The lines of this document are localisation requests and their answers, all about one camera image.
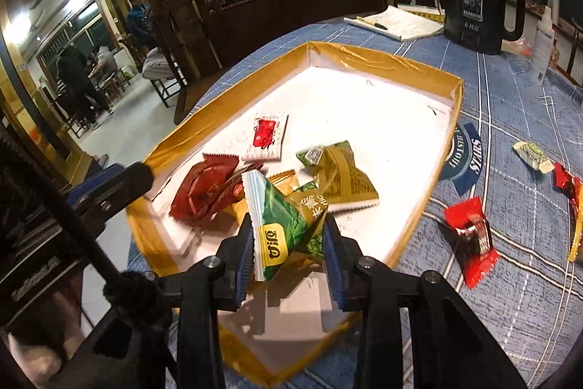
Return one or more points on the dark red snack bag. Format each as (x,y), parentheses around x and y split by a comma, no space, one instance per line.
(210,186)

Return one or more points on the white notebook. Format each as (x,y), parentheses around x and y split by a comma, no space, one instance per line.
(401,25)

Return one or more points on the clear bread pack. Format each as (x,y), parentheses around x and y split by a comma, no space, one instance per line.
(571,187)

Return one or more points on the white red sachet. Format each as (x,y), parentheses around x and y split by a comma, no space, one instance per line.
(266,139)

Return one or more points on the olive snack packet in box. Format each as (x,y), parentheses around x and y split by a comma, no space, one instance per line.
(340,181)

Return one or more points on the white spray bottle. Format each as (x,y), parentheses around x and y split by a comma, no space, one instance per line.
(542,47)

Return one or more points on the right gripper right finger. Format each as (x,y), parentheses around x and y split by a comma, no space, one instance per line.
(341,254)

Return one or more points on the blue plaid tablecloth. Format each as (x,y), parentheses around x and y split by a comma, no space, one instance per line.
(531,301)

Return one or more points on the black pen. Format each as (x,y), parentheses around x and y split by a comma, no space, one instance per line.
(371,23)

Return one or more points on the green yellow snack packet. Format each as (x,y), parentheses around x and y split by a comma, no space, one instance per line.
(282,223)

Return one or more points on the dark wooden sideboard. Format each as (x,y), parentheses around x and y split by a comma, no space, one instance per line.
(238,30)

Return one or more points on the gold cardboard box tray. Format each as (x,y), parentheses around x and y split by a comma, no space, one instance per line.
(326,129)

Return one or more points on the small red candy packet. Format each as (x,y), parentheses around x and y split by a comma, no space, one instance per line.
(476,252)

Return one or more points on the small pale green packet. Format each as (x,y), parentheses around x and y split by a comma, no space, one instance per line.
(533,157)

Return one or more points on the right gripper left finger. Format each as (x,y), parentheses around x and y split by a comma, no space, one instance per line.
(237,254)

